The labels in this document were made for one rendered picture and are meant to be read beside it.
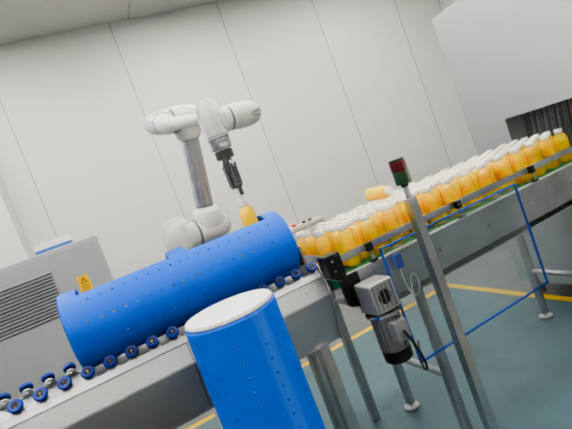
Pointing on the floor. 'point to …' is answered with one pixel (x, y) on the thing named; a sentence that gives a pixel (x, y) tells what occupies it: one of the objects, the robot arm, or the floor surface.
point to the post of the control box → (357, 368)
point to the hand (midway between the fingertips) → (240, 196)
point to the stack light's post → (449, 312)
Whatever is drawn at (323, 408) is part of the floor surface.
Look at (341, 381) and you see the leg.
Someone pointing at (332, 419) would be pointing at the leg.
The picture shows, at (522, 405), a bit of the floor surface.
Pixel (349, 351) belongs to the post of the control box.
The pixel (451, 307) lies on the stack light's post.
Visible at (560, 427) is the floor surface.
